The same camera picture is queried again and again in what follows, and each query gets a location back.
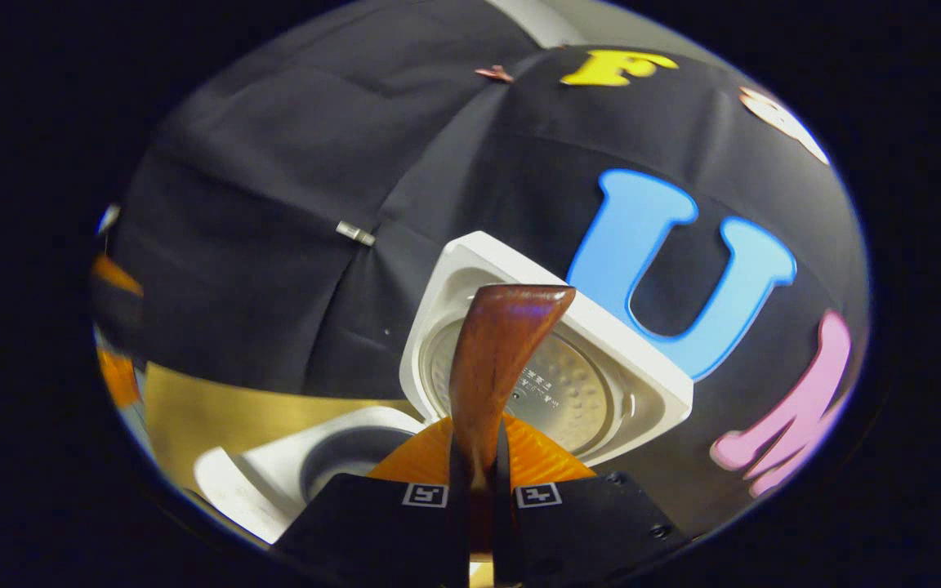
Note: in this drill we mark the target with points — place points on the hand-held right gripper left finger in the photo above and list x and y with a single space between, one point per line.
458 523

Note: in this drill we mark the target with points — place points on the white rice cooker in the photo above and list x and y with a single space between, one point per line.
274 469

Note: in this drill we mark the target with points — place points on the silver cloth clip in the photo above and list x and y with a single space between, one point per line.
354 233

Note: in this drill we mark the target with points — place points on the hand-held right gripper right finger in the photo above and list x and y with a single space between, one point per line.
505 523

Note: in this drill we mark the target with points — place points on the brown wooden spoon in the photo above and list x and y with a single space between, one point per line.
495 351

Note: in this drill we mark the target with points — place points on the black backdrop cloth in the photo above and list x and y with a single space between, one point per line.
274 204

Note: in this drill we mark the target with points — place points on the pink cloth clip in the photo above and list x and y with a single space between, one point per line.
493 73

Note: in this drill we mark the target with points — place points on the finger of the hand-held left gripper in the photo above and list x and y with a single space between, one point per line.
119 376
115 276

